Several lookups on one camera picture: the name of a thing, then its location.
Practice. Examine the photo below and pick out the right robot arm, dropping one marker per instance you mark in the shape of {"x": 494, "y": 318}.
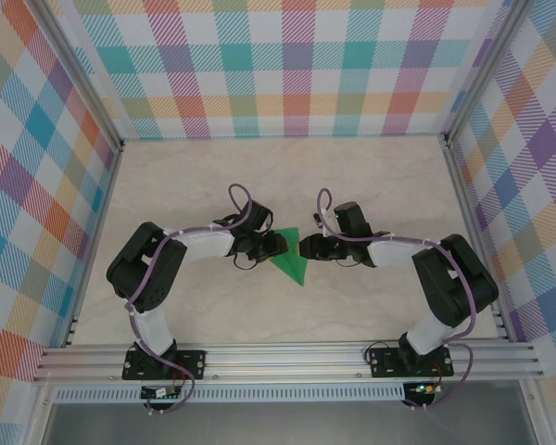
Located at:
{"x": 458, "y": 278}

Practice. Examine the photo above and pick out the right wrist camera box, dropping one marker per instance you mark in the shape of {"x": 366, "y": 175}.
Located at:
{"x": 319, "y": 219}

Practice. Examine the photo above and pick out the aluminium mounting rail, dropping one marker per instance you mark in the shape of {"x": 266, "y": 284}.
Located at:
{"x": 282, "y": 359}

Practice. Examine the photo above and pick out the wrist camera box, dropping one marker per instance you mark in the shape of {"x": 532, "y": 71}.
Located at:
{"x": 319, "y": 219}
{"x": 269, "y": 225}

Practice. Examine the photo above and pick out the aluminium frame post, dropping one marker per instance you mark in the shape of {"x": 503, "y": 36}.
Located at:
{"x": 535, "y": 412}
{"x": 90, "y": 79}
{"x": 37, "y": 417}
{"x": 483, "y": 69}

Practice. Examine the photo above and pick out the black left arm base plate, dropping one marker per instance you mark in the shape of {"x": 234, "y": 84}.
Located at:
{"x": 192, "y": 361}

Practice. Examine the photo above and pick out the green paper sheet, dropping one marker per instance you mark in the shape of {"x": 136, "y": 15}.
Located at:
{"x": 292, "y": 266}

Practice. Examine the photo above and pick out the aluminium side rail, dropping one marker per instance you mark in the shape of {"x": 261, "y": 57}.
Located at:
{"x": 95, "y": 236}
{"x": 469, "y": 208}

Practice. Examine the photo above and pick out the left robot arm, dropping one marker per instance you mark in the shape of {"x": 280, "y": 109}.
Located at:
{"x": 143, "y": 273}

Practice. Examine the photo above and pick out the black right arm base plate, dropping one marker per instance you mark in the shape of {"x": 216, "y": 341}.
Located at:
{"x": 384, "y": 361}

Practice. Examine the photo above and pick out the grey metal panel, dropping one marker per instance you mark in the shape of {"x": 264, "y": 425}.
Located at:
{"x": 282, "y": 426}

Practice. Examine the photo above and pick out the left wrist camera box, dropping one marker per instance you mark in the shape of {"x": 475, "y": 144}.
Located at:
{"x": 269, "y": 225}

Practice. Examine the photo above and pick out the small circuit board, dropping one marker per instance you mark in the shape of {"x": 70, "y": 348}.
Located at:
{"x": 424, "y": 388}
{"x": 157, "y": 394}

